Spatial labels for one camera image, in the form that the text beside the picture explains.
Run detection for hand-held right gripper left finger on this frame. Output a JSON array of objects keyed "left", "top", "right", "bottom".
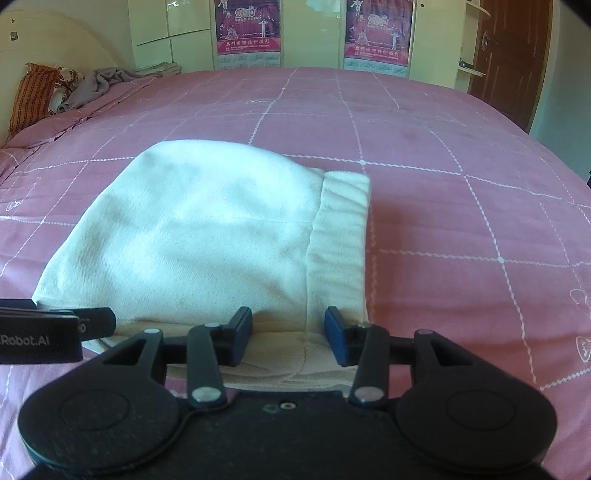
[{"left": 99, "top": 306, "right": 254, "bottom": 409}]

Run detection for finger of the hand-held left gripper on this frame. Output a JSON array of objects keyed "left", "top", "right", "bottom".
[{"left": 74, "top": 307, "right": 117, "bottom": 342}]

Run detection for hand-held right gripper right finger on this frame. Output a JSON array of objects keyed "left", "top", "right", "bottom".
[{"left": 324, "top": 306, "right": 482, "bottom": 409}]

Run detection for white pants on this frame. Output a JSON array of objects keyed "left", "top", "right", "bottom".
[{"left": 33, "top": 139, "right": 371, "bottom": 387}]

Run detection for pink checked bedsheet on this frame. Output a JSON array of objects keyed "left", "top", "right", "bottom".
[{"left": 0, "top": 67, "right": 591, "bottom": 480}]

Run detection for orange striped pillow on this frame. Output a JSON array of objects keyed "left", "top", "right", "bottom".
[{"left": 8, "top": 63, "right": 61, "bottom": 139}]

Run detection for patterned pillow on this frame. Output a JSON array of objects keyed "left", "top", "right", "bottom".
[{"left": 48, "top": 68, "right": 86, "bottom": 115}]

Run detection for purple grey cloth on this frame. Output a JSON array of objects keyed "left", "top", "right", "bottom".
[{"left": 60, "top": 68, "right": 163, "bottom": 112}]

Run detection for stack of books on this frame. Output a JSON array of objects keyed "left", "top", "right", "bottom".
[{"left": 136, "top": 62, "right": 182, "bottom": 77}]

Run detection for cream headboard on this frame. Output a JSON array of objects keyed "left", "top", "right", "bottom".
[{"left": 0, "top": 11, "right": 129, "bottom": 148}]

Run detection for cream glossy wardrobe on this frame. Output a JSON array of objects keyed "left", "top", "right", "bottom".
[{"left": 128, "top": 0, "right": 462, "bottom": 90}]

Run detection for brown wooden door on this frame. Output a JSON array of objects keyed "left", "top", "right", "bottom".
[{"left": 468, "top": 0, "right": 554, "bottom": 133}]

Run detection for cream wall shelf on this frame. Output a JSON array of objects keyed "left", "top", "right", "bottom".
[{"left": 457, "top": 0, "right": 488, "bottom": 80}]

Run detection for purple wall poster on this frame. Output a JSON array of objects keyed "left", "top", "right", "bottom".
[
  {"left": 344, "top": 0, "right": 413, "bottom": 67},
  {"left": 215, "top": 0, "right": 283, "bottom": 70}
]

